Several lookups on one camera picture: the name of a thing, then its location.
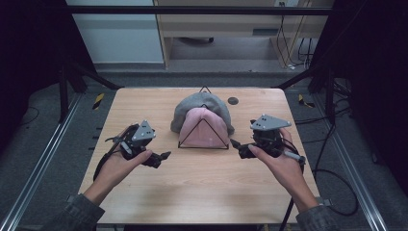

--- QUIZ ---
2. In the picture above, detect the left hand-held gripper cable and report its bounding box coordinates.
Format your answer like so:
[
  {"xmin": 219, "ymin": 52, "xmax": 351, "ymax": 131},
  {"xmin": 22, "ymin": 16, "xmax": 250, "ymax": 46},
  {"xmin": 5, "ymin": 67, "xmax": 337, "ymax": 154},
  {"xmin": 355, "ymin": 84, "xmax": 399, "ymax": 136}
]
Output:
[{"xmin": 92, "ymin": 124, "xmax": 136, "ymax": 183}]

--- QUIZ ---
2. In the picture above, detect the black metal stand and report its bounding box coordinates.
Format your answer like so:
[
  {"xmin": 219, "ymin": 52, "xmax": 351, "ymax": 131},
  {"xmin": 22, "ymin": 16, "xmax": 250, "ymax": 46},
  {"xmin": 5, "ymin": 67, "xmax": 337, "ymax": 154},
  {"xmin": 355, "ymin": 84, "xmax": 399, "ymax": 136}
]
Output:
[
  {"xmin": 274, "ymin": 61, "xmax": 337, "ymax": 125},
  {"xmin": 58, "ymin": 61, "xmax": 125, "ymax": 124}
]

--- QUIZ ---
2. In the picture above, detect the dark curtain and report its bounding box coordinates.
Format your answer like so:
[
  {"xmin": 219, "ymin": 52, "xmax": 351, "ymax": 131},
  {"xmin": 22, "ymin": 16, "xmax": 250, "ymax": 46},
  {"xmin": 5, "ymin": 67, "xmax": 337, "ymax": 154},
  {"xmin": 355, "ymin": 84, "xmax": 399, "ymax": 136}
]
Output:
[
  {"xmin": 309, "ymin": 0, "xmax": 408, "ymax": 193},
  {"xmin": 0, "ymin": 0, "xmax": 97, "ymax": 155}
]

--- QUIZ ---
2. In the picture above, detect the hand-held gripper cable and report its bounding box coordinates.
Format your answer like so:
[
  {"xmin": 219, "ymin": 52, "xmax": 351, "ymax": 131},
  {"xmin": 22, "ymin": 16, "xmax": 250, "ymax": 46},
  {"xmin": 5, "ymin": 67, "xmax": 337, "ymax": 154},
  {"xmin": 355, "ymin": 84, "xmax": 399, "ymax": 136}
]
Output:
[
  {"xmin": 278, "ymin": 138, "xmax": 306, "ymax": 231},
  {"xmin": 92, "ymin": 124, "xmax": 136, "ymax": 183}
]

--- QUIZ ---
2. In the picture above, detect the grey beanie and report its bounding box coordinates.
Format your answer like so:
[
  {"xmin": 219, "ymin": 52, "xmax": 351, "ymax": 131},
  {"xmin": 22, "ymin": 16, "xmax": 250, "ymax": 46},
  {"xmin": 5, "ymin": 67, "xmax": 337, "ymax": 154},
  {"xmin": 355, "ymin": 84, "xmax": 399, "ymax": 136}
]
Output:
[{"xmin": 169, "ymin": 91, "xmax": 236, "ymax": 136}]

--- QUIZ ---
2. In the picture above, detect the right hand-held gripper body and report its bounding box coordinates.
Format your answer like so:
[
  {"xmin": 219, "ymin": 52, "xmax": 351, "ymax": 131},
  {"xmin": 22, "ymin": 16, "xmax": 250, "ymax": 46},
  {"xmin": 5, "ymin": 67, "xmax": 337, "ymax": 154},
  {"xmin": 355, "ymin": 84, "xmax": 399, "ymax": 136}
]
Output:
[{"xmin": 249, "ymin": 114, "xmax": 307, "ymax": 163}]

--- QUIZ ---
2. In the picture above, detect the white cabinet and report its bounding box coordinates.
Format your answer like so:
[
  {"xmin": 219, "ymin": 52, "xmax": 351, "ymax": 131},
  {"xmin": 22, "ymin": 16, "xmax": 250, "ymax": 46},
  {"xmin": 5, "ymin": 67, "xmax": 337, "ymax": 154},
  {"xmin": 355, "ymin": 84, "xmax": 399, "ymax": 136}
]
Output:
[{"xmin": 65, "ymin": 0, "xmax": 165, "ymax": 64}]

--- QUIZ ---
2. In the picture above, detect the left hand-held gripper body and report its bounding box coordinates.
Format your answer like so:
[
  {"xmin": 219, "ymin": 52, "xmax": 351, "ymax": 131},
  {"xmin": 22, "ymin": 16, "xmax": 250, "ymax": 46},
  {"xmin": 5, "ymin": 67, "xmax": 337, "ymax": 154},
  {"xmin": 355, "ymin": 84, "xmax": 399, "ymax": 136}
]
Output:
[{"xmin": 105, "ymin": 119, "xmax": 158, "ymax": 162}]

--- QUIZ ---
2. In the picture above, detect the grey metal bracket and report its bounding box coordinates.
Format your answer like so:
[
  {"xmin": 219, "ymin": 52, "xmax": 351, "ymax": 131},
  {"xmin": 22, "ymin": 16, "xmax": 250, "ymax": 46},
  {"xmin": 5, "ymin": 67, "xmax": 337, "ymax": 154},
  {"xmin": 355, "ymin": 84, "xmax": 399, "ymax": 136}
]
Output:
[{"xmin": 316, "ymin": 196, "xmax": 334, "ymax": 207}]

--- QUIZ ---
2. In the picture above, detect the yellow and black tape strip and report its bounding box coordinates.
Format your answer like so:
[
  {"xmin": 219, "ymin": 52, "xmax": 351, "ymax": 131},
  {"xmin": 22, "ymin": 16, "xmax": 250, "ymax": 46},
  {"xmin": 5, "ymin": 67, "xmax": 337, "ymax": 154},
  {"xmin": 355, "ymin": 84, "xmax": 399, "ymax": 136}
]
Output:
[
  {"xmin": 297, "ymin": 93, "xmax": 317, "ymax": 109},
  {"xmin": 92, "ymin": 92, "xmax": 106, "ymax": 111}
]

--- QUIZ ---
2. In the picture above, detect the right hand-held gripper cable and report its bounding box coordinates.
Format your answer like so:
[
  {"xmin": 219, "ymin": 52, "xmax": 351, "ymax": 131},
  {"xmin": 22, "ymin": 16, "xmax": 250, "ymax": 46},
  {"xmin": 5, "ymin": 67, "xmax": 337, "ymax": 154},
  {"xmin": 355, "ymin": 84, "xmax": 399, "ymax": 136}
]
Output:
[{"xmin": 278, "ymin": 138, "xmax": 306, "ymax": 231}]

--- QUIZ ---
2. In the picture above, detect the black wire rack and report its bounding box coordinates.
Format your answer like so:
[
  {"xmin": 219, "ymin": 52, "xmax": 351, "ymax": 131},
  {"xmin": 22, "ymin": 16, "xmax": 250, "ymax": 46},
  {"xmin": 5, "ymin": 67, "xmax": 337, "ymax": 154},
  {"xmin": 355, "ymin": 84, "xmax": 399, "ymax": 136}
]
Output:
[{"xmin": 177, "ymin": 85, "xmax": 231, "ymax": 150}]

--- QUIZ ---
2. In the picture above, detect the black horizontal frame bar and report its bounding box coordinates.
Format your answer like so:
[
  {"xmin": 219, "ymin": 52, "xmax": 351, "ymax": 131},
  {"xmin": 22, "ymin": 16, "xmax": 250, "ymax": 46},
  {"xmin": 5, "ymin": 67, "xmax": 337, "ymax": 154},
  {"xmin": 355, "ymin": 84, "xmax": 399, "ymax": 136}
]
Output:
[{"xmin": 65, "ymin": 5, "xmax": 333, "ymax": 16}]

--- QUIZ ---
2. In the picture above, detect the person's right hand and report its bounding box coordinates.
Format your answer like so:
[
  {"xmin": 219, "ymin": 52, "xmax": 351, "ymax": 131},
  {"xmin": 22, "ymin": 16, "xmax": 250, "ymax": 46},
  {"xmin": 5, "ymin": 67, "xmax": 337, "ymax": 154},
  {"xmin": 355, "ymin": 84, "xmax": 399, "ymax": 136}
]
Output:
[{"xmin": 247, "ymin": 127, "xmax": 306, "ymax": 195}]

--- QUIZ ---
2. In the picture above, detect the person's left hand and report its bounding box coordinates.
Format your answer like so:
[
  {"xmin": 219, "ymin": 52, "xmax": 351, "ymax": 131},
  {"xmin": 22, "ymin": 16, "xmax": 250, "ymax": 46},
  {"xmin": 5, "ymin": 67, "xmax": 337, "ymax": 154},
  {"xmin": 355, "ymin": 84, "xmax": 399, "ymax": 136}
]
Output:
[{"xmin": 91, "ymin": 126, "xmax": 154, "ymax": 195}]

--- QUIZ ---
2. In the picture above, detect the black floor cable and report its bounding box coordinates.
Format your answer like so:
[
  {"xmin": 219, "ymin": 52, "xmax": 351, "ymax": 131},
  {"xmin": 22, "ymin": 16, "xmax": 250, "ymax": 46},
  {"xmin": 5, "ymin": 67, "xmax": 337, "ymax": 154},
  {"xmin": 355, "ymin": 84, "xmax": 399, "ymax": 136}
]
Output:
[{"xmin": 293, "ymin": 105, "xmax": 360, "ymax": 217}]

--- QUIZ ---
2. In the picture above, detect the light wooden desk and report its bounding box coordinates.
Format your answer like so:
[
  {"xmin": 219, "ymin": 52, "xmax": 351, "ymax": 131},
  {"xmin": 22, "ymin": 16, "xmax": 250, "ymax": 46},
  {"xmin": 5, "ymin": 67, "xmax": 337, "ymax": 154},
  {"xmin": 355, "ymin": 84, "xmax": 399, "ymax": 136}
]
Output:
[{"xmin": 153, "ymin": 0, "xmax": 335, "ymax": 70}]

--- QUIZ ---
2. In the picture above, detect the aluminium rail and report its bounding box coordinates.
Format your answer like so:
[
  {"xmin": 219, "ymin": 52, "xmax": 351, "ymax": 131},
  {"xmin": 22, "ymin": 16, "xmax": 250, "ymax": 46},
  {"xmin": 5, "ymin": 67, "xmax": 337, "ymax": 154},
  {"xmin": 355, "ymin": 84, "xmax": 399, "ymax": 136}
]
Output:
[
  {"xmin": 0, "ymin": 93, "xmax": 83, "ymax": 231},
  {"xmin": 312, "ymin": 93, "xmax": 390, "ymax": 231}
]

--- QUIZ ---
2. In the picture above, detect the yellow cable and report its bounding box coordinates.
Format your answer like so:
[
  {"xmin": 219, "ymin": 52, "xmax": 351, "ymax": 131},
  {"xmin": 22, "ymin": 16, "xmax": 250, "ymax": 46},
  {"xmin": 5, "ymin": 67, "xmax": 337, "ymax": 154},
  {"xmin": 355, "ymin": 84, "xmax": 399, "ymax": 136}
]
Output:
[{"xmin": 276, "ymin": 0, "xmax": 313, "ymax": 67}]

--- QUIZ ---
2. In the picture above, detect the pink beanie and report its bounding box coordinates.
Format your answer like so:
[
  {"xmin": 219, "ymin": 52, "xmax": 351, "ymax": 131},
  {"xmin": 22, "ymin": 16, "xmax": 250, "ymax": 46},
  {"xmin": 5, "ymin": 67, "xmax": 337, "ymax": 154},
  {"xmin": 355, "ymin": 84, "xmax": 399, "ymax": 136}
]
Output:
[{"xmin": 178, "ymin": 107, "xmax": 231, "ymax": 149}]

